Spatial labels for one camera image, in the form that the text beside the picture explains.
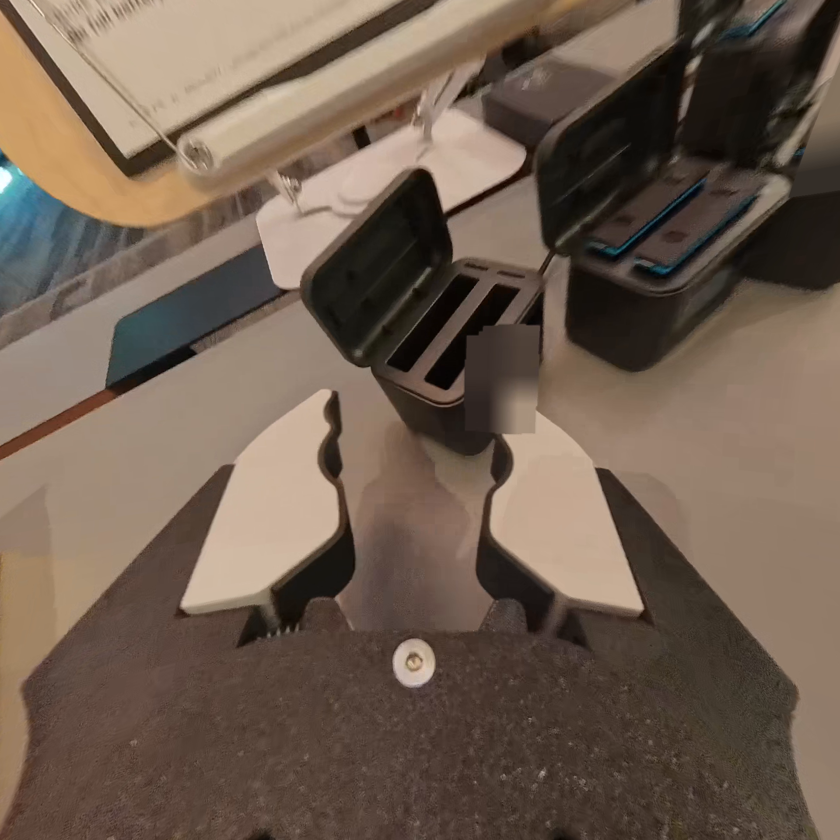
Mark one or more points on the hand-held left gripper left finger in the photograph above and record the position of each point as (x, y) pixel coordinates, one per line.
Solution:
(269, 518)

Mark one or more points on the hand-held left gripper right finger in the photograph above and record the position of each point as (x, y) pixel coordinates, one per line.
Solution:
(564, 525)

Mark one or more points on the black power adapter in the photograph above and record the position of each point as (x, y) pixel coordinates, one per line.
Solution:
(525, 105)

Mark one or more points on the printed instruction sheet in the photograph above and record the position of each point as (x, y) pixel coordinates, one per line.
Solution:
(197, 52)

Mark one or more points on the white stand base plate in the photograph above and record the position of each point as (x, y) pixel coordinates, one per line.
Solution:
(472, 164)

